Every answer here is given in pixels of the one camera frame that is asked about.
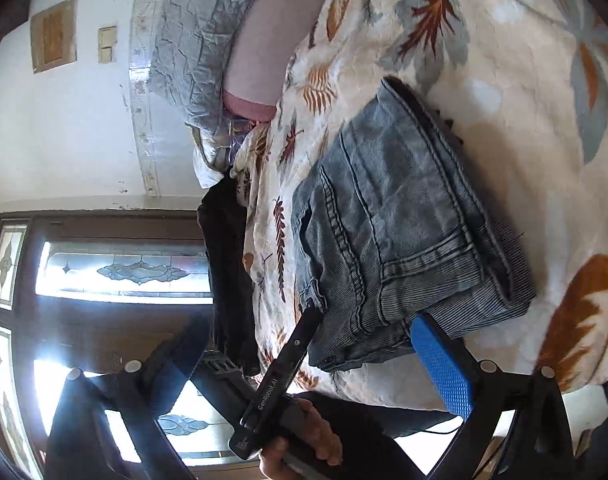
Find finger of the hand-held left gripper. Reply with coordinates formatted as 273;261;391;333
271;307;325;386

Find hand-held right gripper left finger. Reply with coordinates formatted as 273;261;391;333
44;312;211;480

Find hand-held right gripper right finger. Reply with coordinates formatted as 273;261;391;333
410;314;578;480

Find blue denim pants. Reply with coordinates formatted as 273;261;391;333
291;76;537;373

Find person's left forearm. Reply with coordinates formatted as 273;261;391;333
304;392;464;480

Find person's left hand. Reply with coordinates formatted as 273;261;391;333
259;399;345;480

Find stained glass window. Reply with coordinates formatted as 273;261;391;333
0;210;265;480

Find black jacket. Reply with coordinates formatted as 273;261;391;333
196;177;262;376

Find leaf print blanket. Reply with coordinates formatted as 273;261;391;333
229;0;608;401

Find grey quilted pillow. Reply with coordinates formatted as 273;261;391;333
149;0;279;131

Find thin black cable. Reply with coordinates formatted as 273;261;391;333
414;425;504;480

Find beige wall switch plate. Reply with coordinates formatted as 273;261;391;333
98;24;119;64

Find brown wall frame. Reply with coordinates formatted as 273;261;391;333
30;0;79;75

